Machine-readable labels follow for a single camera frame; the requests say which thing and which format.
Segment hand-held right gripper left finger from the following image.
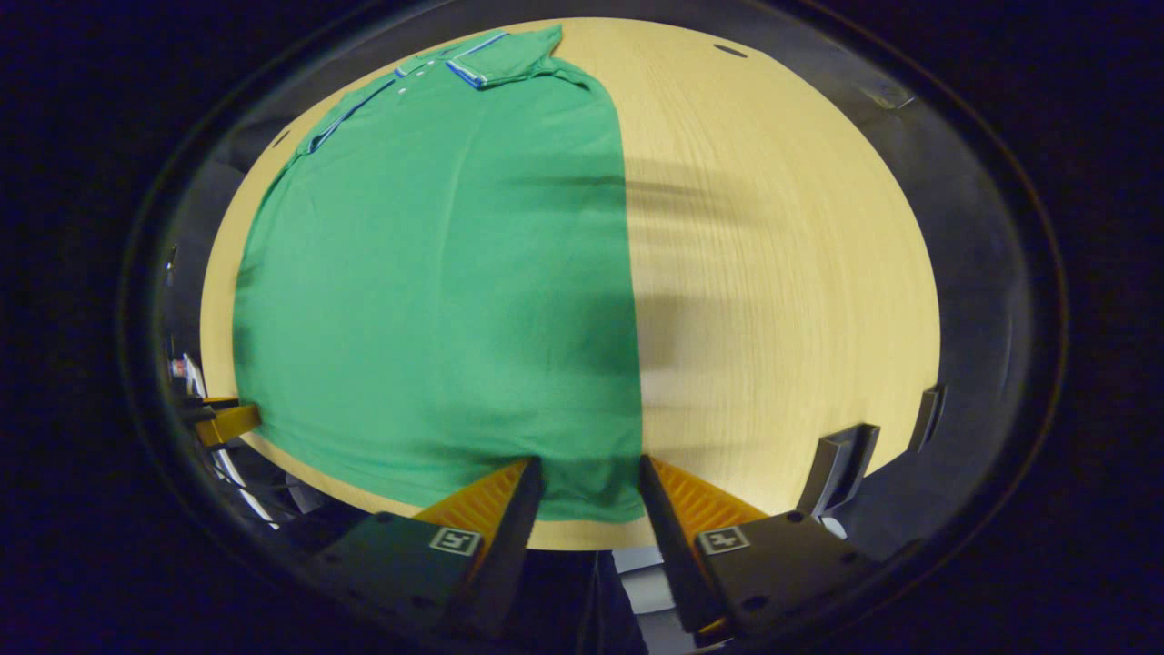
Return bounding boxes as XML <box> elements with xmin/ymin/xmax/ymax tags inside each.
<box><xmin>305</xmin><ymin>455</ymin><xmax>545</xmax><ymax>642</ymax></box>

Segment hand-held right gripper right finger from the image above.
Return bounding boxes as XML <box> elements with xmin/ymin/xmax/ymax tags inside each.
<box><xmin>638</xmin><ymin>453</ymin><xmax>878</xmax><ymax>649</ymax></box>

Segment green T-shirt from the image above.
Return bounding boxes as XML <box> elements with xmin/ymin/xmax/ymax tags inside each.
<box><xmin>232</xmin><ymin>23</ymin><xmax>647</xmax><ymax>524</ymax></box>

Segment person's legs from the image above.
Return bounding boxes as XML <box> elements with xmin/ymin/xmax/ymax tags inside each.
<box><xmin>523</xmin><ymin>549</ymin><xmax>651</xmax><ymax>655</ymax></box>

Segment black office chair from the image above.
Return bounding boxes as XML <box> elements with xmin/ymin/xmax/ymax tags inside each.
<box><xmin>797</xmin><ymin>384</ymin><xmax>948</xmax><ymax>547</ymax></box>

